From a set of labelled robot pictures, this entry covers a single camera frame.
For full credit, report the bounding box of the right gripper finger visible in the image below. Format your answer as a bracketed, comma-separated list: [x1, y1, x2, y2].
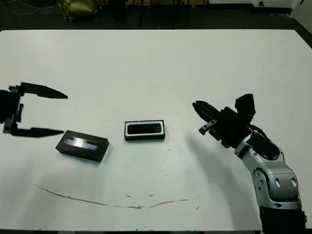
[195, 100, 221, 120]
[192, 101, 218, 124]

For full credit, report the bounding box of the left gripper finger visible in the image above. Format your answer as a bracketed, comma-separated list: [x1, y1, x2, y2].
[11, 127, 65, 138]
[20, 82, 69, 99]

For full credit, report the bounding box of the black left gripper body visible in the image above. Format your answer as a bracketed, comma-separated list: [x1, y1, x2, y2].
[0, 85, 24, 134]

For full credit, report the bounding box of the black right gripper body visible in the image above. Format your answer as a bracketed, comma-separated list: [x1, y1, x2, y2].
[199, 106, 252, 148]

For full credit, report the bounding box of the black box lid with window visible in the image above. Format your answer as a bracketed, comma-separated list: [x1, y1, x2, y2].
[55, 130, 110, 163]

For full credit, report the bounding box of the black handheld camera with screen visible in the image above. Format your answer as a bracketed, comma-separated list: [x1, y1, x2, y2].
[127, 122, 163, 135]

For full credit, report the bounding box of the black box base white insert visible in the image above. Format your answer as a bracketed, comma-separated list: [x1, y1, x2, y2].
[124, 119, 166, 142]

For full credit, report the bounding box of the crumpled plastic bag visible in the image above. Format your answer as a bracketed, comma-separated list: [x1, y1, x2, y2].
[56, 0, 97, 24]

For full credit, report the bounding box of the black metal chair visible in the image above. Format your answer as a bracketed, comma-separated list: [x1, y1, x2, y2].
[138, 0, 190, 29]

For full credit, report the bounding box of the black waste bin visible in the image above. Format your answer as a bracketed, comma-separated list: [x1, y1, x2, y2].
[112, 0, 128, 20]

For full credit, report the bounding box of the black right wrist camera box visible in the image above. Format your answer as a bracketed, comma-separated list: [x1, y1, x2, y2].
[234, 93, 256, 117]

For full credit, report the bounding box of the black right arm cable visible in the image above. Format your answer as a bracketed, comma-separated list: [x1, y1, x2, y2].
[248, 124, 272, 140]

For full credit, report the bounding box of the thin white floor cable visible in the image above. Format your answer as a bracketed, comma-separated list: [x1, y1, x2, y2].
[0, 1, 58, 15]

